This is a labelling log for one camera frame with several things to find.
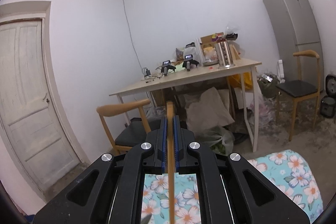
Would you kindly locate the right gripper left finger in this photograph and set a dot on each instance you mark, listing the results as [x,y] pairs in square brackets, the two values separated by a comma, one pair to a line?
[110,190]

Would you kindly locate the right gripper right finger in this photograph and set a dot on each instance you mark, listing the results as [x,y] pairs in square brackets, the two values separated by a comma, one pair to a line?
[230,189]

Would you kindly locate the bamboo chopstick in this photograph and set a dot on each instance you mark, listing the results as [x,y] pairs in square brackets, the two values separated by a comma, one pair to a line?
[170,159]

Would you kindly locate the floral blue tablecloth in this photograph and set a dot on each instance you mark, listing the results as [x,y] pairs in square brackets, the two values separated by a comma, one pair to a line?
[287,169]

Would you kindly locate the white wooden door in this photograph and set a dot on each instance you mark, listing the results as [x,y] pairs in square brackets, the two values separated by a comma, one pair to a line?
[35,129]

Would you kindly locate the wooden chair black seat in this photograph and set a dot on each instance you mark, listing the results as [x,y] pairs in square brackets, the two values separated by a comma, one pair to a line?
[299,90]

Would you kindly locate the wooden desk white legs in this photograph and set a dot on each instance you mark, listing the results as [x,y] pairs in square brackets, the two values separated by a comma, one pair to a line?
[201,74]

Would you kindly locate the black rice cooker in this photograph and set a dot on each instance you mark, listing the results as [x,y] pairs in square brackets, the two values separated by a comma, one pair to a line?
[327,107]

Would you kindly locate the steel cylinder container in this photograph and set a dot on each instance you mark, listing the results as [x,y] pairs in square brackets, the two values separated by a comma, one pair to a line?
[224,54]

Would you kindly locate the cardboard box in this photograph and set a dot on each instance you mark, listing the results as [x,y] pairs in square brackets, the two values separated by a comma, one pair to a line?
[210,40]

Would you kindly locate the silver refrigerator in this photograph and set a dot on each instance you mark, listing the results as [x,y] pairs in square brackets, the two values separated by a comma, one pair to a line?
[296,30]

